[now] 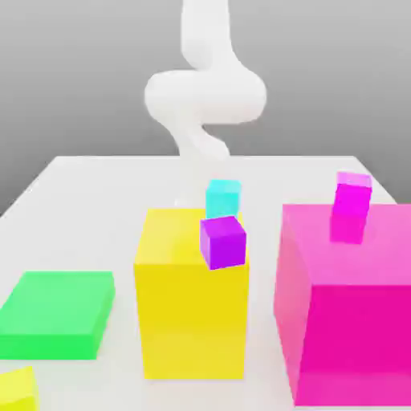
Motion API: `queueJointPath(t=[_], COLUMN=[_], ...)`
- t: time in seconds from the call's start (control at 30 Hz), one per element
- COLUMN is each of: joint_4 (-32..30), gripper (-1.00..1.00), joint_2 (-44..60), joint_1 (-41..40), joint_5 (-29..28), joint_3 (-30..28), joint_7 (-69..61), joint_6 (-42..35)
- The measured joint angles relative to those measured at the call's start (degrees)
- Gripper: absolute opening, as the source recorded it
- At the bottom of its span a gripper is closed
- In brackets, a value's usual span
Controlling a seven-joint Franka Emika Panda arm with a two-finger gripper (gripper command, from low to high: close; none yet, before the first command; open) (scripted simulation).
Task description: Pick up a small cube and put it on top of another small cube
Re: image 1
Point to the small purple cube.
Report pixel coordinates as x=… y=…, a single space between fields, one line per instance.
x=223 y=244

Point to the large pink box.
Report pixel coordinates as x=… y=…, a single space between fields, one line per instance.
x=350 y=321

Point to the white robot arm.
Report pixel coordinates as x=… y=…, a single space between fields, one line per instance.
x=205 y=96

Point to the large green box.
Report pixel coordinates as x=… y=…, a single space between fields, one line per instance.
x=54 y=314

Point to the small yellow cube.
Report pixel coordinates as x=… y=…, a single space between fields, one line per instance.
x=16 y=390

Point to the large yellow box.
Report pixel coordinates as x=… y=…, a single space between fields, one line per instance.
x=192 y=314

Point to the small cyan cube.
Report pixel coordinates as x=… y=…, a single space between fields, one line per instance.
x=222 y=199

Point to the small magenta cube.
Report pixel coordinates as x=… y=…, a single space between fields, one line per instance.
x=350 y=212

